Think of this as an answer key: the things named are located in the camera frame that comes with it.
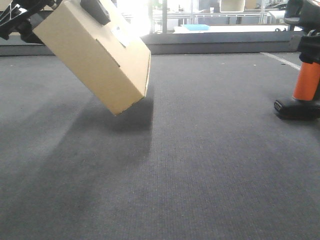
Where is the brown cardboard package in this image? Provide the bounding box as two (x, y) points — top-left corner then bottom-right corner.
(33, 0), (151, 115)

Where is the black conveyor side rail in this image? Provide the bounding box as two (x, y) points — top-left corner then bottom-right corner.
(0, 29), (302, 62)

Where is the white plastic bin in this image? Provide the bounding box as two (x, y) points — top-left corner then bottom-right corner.
(219, 0), (246, 13)

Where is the blue flat tray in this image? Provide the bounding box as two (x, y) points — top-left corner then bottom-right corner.
(181, 24), (210, 31)

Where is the orange black barcode scanner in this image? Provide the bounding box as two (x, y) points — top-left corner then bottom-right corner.
(273, 0), (320, 120)

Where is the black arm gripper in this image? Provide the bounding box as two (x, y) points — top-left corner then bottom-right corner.
(0, 0), (111, 45)

